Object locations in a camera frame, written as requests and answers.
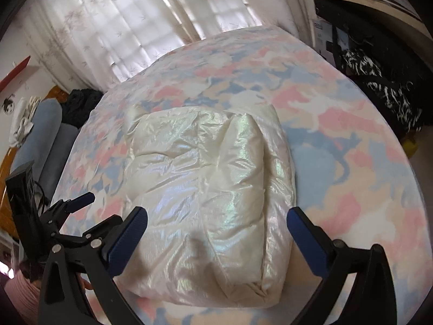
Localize red flat board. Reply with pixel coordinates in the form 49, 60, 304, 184
0, 57, 32, 90

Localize black white patterned garment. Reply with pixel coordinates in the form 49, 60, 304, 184
336, 45, 425, 134

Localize floral bed blanket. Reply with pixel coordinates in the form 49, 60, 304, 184
51, 24, 427, 325

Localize white crumpled cloth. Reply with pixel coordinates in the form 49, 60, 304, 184
9, 96, 41, 147

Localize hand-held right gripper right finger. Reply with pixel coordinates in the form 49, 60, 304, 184
287, 206, 397, 325

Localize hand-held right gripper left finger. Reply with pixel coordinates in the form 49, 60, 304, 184
39, 206, 149, 325

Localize black cloth pile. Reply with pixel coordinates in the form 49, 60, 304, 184
61, 88, 104, 130

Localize wooden wall shelf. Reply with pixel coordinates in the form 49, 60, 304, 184
306, 0, 430, 38

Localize blue grey bolster pillow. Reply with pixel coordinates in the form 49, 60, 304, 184
10, 99, 65, 177

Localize dark grey bolster pillow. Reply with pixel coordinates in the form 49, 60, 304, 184
34, 123, 79, 199

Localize pink basket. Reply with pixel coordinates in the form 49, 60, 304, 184
5, 269, 46, 325

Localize white cardboard box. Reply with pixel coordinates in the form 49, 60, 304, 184
313, 17, 350, 64

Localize white leaf print curtain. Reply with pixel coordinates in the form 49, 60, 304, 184
149, 0, 307, 41
18, 0, 205, 90

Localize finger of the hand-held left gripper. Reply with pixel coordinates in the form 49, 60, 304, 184
51, 215, 124, 245
42, 191, 96, 231

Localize yellow packet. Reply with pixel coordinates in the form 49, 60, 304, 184
404, 135, 419, 157

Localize cream puffer jacket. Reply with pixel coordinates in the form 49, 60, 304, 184
111, 103, 298, 310

